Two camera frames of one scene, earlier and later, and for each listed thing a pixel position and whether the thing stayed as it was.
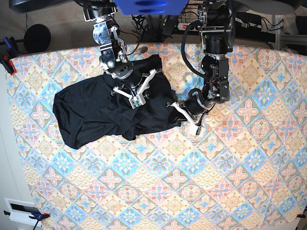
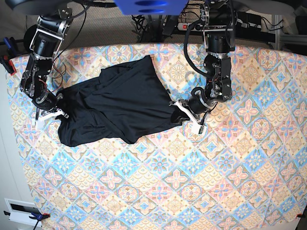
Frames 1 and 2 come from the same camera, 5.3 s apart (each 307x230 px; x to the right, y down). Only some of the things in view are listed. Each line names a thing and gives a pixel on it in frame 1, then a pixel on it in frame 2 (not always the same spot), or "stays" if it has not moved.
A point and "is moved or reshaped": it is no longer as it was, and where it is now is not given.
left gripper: x=135 y=85 -> x=46 y=105
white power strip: x=183 y=26 stays
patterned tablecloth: x=247 y=169 stays
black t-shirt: x=91 y=109 is moved or reshaped
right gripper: x=194 y=106 stays
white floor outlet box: x=20 y=211 stays
